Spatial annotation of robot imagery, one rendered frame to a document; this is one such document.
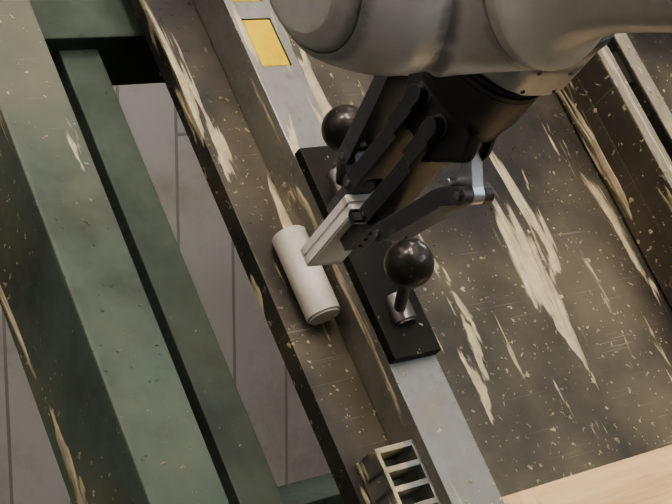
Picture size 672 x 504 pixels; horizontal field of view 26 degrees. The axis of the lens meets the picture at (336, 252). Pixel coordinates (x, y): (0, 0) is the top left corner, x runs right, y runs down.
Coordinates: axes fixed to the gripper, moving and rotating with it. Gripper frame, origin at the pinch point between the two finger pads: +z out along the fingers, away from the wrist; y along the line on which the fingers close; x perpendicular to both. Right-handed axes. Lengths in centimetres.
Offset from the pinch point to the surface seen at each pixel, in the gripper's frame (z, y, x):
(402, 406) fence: 15.4, 7.5, 11.2
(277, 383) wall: 208, -79, 133
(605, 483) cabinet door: 17.6, 16.6, 30.0
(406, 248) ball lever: 2.9, 0.3, 7.2
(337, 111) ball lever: 2.7, -12.0, 6.3
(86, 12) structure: 20.5, -36.2, -0.4
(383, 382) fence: 16.2, 4.9, 11.0
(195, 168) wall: 174, -120, 110
